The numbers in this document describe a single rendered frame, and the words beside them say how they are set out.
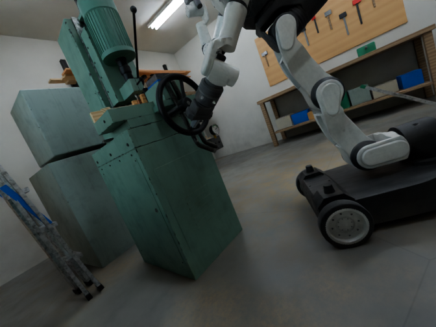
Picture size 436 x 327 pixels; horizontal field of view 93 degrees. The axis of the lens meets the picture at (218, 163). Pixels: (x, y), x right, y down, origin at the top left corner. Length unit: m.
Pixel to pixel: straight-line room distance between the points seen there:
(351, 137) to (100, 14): 1.35
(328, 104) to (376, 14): 3.19
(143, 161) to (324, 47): 3.65
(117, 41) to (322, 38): 3.42
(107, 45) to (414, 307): 1.55
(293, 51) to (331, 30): 3.12
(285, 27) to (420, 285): 1.04
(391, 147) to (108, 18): 1.46
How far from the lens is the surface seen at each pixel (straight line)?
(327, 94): 1.07
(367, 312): 0.86
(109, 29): 1.33
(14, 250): 3.29
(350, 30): 4.17
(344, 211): 1.00
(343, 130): 1.14
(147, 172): 1.00
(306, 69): 1.11
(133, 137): 1.00
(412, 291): 0.92
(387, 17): 4.18
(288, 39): 1.09
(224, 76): 0.75
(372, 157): 1.16
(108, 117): 1.02
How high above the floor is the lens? 0.65
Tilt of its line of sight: 9 degrees down
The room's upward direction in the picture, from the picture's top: 22 degrees counter-clockwise
